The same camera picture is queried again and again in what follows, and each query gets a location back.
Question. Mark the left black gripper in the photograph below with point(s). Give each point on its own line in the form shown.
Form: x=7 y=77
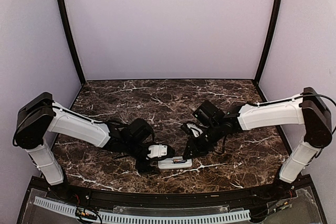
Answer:
x=146 y=168

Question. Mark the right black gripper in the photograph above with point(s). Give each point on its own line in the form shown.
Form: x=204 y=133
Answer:
x=197 y=149

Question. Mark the white remote control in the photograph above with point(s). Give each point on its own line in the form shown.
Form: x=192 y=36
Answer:
x=168 y=163

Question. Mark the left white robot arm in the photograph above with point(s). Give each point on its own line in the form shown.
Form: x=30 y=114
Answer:
x=43 y=114

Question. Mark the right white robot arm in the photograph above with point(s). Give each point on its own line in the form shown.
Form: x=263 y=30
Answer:
x=306 y=108

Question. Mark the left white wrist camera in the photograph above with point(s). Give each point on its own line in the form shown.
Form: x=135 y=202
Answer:
x=158 y=152

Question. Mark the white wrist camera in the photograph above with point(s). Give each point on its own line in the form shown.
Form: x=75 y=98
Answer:
x=158 y=152
x=192 y=129

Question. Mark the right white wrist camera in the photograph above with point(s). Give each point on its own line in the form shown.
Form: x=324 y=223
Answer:
x=192 y=129

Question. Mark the white slotted cable duct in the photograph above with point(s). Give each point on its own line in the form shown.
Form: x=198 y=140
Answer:
x=145 y=215

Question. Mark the black front frame rail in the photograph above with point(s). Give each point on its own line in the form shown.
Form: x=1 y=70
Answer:
x=105 y=199

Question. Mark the left black frame post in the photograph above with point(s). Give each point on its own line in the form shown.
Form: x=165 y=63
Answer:
x=70 y=41

